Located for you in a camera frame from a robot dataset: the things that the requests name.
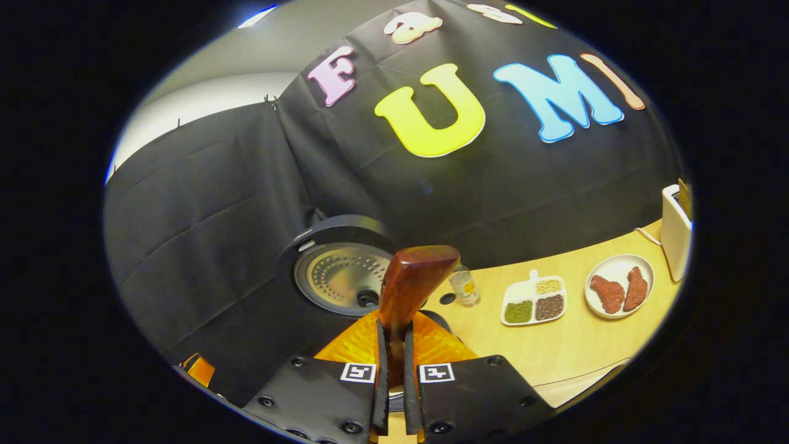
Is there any large ceiling light panel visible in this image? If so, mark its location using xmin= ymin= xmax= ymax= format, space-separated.
xmin=237 ymin=5 xmax=279 ymax=30

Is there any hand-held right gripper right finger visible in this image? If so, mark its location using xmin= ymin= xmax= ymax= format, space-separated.
xmin=404 ymin=311 xmax=555 ymax=444

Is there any white round plate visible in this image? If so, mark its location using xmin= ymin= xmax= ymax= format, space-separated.
xmin=584 ymin=253 xmax=655 ymax=319

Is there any white divided grain dish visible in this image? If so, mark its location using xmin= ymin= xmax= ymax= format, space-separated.
xmin=500 ymin=269 xmax=568 ymax=326

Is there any black silver rice cooker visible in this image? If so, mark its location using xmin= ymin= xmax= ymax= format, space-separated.
xmin=276 ymin=214 xmax=457 ymax=414

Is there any white toaster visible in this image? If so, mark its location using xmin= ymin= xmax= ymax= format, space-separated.
xmin=661 ymin=183 xmax=694 ymax=283

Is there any small glass bottle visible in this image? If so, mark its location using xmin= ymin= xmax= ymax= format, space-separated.
xmin=449 ymin=264 xmax=481 ymax=308

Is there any red meat piece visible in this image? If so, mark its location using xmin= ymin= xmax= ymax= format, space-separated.
xmin=589 ymin=274 xmax=626 ymax=315
xmin=623 ymin=266 xmax=649 ymax=312

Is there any brown wooden spoon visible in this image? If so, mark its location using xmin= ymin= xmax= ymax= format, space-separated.
xmin=378 ymin=245 xmax=462 ymax=371

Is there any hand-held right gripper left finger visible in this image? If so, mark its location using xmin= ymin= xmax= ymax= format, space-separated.
xmin=242 ymin=310 xmax=390 ymax=444

